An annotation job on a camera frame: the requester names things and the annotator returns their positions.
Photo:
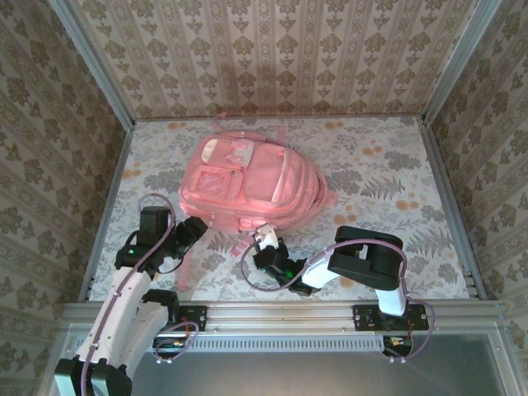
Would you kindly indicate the aluminium table side rail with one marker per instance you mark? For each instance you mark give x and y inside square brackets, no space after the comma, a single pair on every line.
[128,140]
[453,206]

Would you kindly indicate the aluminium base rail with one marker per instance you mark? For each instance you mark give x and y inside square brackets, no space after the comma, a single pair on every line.
[280,315]

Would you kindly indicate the black wiring box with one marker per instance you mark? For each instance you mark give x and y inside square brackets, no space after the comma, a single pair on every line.
[396,345]

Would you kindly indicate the pink backpack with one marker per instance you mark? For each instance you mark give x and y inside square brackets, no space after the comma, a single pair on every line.
[264,181]

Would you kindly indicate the aluminium frame post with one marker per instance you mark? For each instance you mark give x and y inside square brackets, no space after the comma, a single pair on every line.
[460,62]
[95,62]

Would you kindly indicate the steel sheet panel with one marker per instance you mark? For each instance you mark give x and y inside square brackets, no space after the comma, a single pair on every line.
[268,375]

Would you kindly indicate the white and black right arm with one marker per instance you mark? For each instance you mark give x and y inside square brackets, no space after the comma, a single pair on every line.
[392,301]

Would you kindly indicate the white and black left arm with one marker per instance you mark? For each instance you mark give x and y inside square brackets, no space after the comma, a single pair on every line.
[119,321]

